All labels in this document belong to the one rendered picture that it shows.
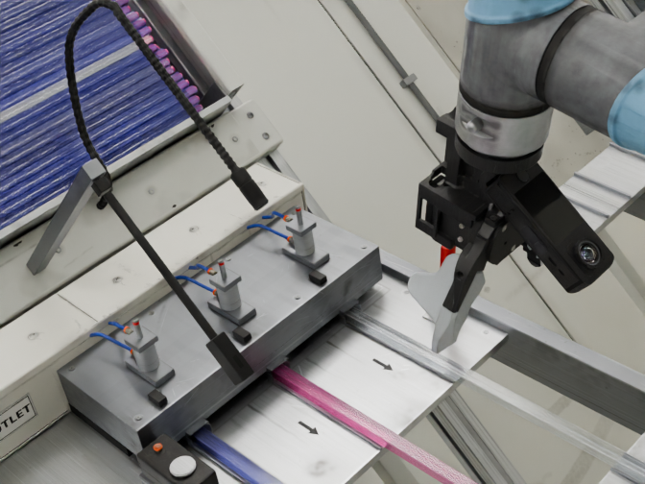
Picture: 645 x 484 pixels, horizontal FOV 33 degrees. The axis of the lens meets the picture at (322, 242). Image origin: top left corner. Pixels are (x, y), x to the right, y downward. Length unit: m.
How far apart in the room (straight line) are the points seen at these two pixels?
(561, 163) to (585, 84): 1.34
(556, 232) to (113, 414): 0.45
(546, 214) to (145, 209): 0.53
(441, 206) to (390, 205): 2.28
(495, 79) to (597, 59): 0.09
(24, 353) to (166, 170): 0.29
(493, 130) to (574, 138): 1.22
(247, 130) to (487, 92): 0.58
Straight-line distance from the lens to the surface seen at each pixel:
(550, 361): 1.14
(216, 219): 1.23
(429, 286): 0.95
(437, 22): 2.14
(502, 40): 0.78
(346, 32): 3.39
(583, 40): 0.76
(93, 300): 1.16
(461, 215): 0.90
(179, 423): 1.07
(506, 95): 0.81
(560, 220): 0.89
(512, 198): 0.88
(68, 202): 1.01
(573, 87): 0.76
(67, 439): 1.14
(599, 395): 1.12
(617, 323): 3.53
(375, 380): 1.11
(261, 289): 1.15
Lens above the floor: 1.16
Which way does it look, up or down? 1 degrees up
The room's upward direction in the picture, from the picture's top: 37 degrees counter-clockwise
